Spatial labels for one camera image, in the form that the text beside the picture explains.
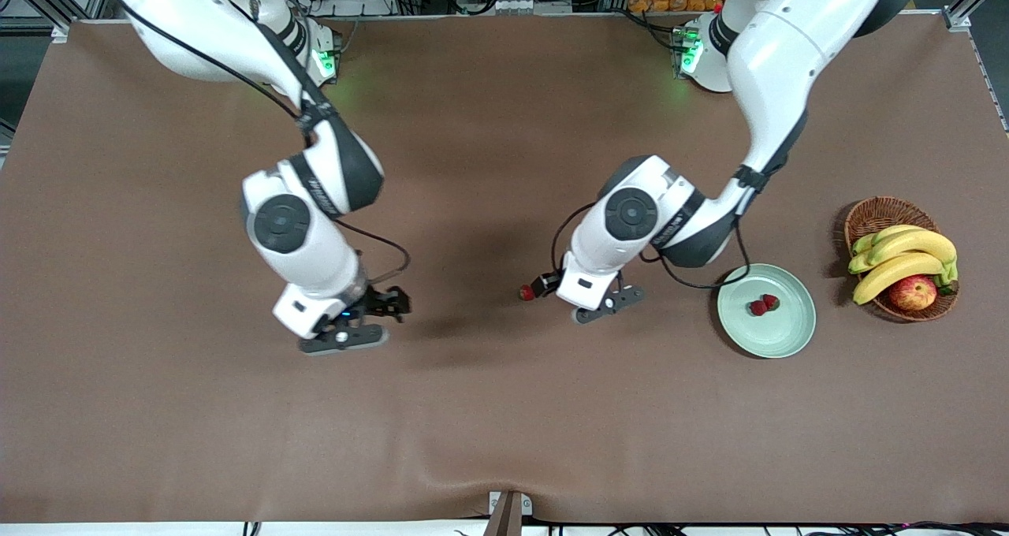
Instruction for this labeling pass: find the yellow banana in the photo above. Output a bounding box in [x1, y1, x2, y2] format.
[848, 229, 959, 277]
[852, 252, 947, 307]

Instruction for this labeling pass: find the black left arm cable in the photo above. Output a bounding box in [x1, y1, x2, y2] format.
[549, 202, 751, 291]

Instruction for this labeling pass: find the white terminal block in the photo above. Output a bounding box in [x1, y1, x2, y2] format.
[497, 0, 573, 15]

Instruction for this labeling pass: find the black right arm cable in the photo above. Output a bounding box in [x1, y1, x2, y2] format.
[106, 0, 412, 285]

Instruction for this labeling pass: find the red yellow apple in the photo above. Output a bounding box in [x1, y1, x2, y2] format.
[888, 275, 938, 311]

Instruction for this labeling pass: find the aluminium frame strut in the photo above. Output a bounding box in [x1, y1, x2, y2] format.
[942, 0, 1009, 32]

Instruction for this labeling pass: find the slim greenish banana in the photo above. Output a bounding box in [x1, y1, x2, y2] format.
[852, 225, 927, 256]

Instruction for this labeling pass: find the brown table cloth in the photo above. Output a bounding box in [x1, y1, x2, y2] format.
[0, 12, 1009, 525]

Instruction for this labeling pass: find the brown wicker basket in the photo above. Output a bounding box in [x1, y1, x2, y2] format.
[843, 196, 960, 322]

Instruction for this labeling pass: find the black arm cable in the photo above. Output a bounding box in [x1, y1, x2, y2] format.
[549, 202, 751, 291]
[106, 0, 412, 285]

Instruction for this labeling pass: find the pale green round plate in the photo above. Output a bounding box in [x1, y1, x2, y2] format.
[717, 263, 817, 359]

